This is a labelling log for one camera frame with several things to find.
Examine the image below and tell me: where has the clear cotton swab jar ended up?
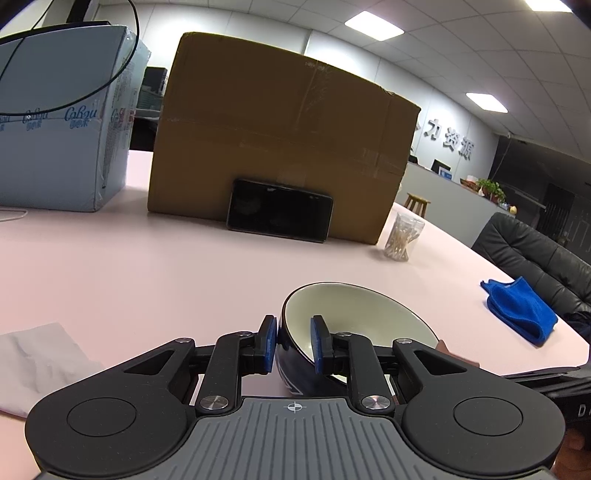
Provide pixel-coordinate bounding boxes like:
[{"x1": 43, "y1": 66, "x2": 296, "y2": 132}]
[{"x1": 384, "y1": 213, "x2": 425, "y2": 262}]

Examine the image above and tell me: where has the computer monitor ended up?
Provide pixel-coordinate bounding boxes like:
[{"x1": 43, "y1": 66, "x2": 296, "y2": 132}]
[{"x1": 431, "y1": 159, "x2": 453, "y2": 180}]

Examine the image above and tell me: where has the white reception counter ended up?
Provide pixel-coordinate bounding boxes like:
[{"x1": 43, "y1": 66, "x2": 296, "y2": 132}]
[{"x1": 396, "y1": 163, "x2": 508, "y2": 247}]

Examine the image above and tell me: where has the large brown cardboard box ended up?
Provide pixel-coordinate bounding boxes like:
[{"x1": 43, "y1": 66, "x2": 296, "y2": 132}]
[{"x1": 147, "y1": 32, "x2": 420, "y2": 245}]

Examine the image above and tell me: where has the white crumpled tissue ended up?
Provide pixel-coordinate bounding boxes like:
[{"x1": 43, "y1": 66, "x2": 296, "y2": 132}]
[{"x1": 0, "y1": 323, "x2": 103, "y2": 418}]

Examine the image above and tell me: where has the wooden stool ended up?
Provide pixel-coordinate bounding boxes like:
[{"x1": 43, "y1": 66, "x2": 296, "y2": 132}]
[{"x1": 404, "y1": 193, "x2": 431, "y2": 218}]

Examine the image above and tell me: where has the black leather chair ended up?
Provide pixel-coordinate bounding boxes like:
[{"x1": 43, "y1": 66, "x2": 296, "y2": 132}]
[{"x1": 473, "y1": 213, "x2": 591, "y2": 340}]

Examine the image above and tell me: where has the light blue printed box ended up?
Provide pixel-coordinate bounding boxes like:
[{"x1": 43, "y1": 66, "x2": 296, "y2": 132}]
[{"x1": 1, "y1": 22, "x2": 150, "y2": 212}]

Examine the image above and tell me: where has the dark blue ceramic bowl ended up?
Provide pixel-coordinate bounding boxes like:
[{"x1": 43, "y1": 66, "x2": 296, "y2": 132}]
[{"x1": 274, "y1": 281, "x2": 440, "y2": 398}]

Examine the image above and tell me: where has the green potted plant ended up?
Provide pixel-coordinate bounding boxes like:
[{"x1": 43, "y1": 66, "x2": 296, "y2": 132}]
[{"x1": 477, "y1": 179, "x2": 506, "y2": 204}]

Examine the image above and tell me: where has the blue folded towel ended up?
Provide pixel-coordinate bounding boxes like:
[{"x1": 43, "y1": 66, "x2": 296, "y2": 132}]
[{"x1": 481, "y1": 277, "x2": 558, "y2": 347}]

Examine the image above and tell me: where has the black cable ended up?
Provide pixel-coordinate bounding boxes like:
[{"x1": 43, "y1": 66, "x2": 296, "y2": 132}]
[{"x1": 0, "y1": 0, "x2": 141, "y2": 116}]

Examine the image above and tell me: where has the black smartphone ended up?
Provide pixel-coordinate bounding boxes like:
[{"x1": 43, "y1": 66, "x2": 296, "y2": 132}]
[{"x1": 226, "y1": 179, "x2": 334, "y2": 243}]

